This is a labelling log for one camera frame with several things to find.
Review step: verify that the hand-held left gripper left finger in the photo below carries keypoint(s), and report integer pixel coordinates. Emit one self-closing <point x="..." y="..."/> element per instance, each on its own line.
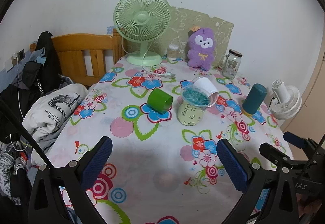
<point x="101" y="158"/>

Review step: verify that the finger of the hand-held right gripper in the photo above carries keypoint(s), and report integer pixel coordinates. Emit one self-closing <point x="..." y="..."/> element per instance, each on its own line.
<point x="294" y="139"/>
<point x="275" y="155"/>

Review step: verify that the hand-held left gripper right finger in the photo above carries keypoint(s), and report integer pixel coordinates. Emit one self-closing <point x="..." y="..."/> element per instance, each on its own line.
<point x="232" y="163"/>

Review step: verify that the teal cylindrical cup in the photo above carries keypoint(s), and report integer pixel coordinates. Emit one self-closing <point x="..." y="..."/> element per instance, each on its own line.
<point x="254" y="98"/>

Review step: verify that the clear plastic cup blue filling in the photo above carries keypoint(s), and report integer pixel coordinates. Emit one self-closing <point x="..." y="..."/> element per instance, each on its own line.
<point x="191" y="112"/>

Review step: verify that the green plastic cup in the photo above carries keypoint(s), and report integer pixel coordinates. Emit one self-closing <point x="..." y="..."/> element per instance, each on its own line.
<point x="159" y="101"/>

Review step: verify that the small white cup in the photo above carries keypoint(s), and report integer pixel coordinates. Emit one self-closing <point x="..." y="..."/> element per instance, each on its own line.
<point x="204" y="86"/>

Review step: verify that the small white fan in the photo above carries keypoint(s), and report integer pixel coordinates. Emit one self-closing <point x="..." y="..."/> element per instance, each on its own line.
<point x="288" y="102"/>

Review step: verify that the floral tablecloth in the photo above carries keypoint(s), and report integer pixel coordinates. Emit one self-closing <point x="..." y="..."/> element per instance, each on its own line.
<point x="157" y="153"/>

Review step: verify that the white printed shirt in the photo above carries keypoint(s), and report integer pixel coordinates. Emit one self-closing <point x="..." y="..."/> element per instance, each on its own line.
<point x="58" y="109"/>

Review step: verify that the pile of dark clothes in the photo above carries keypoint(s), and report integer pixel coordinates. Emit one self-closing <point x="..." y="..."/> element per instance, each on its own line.
<point x="12" y="170"/>

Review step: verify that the glass mason jar mug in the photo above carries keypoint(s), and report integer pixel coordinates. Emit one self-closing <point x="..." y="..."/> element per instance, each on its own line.
<point x="231" y="66"/>

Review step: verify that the black jacket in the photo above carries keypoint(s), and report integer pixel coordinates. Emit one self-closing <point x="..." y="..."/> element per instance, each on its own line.
<point x="43" y="61"/>

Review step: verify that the purple plush toy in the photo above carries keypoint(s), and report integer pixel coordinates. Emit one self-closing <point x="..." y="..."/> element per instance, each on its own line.
<point x="201" y="51"/>

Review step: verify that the wooden bed headboard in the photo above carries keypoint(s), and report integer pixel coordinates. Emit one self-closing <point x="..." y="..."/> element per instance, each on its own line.
<point x="76" y="43"/>

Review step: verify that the light blue garment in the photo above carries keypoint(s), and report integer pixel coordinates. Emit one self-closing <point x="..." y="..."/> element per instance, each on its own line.
<point x="38" y="59"/>

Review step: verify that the cotton swab container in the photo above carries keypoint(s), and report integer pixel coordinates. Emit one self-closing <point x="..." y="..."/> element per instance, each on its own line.
<point x="173" y="52"/>

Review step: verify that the patterned beige board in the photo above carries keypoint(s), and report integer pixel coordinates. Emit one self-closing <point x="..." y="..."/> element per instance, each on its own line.
<point x="223" y="29"/>

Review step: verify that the green desk fan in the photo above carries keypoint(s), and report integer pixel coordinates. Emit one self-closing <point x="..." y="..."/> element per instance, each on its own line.
<point x="141" y="19"/>

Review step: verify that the wall power socket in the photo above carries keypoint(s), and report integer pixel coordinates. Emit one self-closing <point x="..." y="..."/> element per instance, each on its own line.
<point x="21" y="54"/>

